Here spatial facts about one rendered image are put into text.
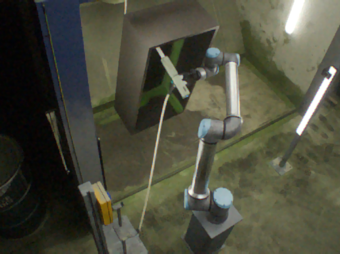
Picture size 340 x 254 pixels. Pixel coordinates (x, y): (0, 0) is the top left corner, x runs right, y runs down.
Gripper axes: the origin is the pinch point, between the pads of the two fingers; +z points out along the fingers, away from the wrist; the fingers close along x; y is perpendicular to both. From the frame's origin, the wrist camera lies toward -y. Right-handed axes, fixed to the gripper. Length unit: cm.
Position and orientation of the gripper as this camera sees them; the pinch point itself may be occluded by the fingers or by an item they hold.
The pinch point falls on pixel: (175, 83)
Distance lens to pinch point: 224.7
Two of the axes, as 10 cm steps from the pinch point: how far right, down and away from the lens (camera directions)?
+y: -2.9, 3.5, 8.9
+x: -4.9, -8.5, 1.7
